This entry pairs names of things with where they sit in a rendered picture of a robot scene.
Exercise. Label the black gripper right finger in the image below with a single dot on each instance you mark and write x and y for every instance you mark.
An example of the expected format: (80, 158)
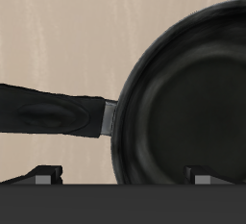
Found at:
(200, 175)

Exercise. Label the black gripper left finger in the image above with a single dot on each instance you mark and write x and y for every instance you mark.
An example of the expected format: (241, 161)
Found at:
(44, 175)

